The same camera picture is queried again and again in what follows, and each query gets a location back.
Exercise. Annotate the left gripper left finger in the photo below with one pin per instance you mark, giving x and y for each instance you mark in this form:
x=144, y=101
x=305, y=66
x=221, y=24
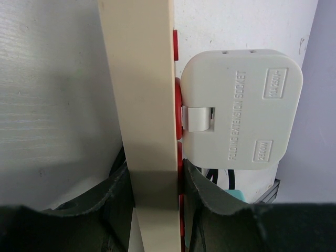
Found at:
x=97, y=220

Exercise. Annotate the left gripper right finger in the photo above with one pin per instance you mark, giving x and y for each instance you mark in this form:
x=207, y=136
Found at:
x=217, y=221

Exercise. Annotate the cyan plug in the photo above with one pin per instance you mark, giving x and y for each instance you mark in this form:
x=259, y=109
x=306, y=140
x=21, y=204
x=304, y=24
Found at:
x=236, y=195

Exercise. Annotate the white plug adapter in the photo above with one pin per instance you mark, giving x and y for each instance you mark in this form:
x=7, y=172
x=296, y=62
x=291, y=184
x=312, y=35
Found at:
x=239, y=107

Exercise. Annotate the beige red power strip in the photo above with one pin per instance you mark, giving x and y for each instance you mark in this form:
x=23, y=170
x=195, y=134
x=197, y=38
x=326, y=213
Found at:
x=138, y=36

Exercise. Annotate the right aluminium side rail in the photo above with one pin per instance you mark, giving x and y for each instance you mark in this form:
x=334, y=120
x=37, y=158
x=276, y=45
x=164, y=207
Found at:
x=270, y=195

